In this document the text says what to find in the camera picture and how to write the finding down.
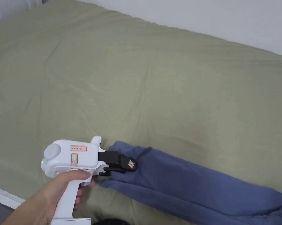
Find dark blue garment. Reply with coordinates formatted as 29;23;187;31
98;140;282;225

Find bed with pale green sheet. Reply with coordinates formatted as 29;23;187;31
0;0;282;225

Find person's left hand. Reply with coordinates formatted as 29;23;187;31
21;169;96;225

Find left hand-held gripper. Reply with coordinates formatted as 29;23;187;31
40;136;138;225

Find person's left forearm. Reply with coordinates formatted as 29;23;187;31
3;203;27;225

